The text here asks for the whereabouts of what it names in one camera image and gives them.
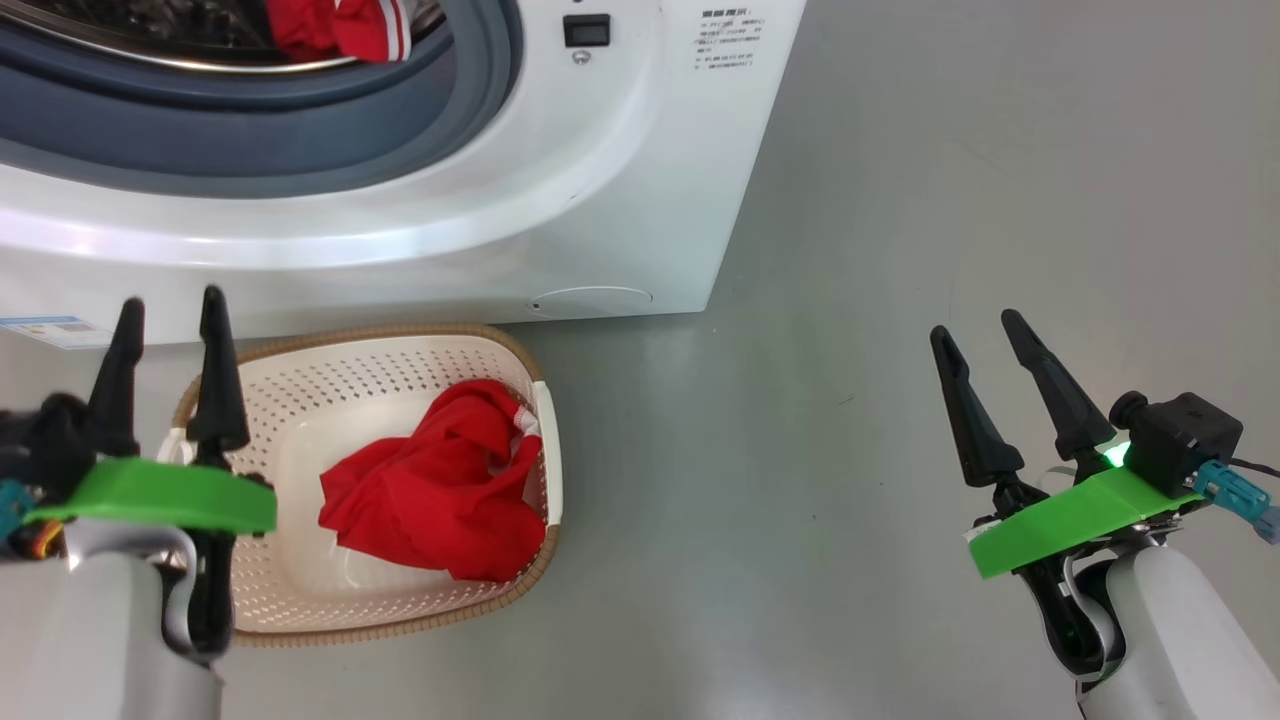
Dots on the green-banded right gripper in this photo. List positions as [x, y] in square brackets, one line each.
[1070, 520]

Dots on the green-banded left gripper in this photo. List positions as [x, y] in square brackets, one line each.
[160, 495]

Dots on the plain red garment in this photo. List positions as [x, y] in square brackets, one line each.
[430, 500]

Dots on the red garment with white stripes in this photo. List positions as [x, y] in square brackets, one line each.
[340, 25]

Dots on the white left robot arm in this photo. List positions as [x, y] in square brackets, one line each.
[90, 640]

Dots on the cream perforated laundry basket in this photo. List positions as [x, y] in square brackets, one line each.
[290, 590]

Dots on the white washing machine body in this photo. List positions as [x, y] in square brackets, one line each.
[560, 180]

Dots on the blue energy label sticker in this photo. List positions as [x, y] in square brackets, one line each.
[55, 332]

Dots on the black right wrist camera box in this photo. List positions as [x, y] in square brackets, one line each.
[1185, 435]

